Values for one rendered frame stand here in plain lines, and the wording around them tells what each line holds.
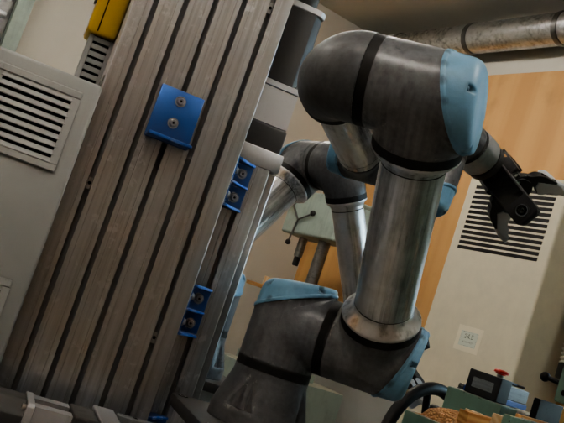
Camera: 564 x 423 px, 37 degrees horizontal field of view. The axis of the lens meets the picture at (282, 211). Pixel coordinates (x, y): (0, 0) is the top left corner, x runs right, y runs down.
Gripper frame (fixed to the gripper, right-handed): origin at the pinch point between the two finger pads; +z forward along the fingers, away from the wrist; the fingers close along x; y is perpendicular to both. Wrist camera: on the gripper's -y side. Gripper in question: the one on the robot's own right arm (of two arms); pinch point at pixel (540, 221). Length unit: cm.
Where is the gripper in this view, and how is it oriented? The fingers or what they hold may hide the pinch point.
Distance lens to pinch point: 166.1
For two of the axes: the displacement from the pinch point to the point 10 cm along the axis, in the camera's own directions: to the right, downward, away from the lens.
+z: 6.4, 4.8, 5.9
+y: -2.1, -6.3, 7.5
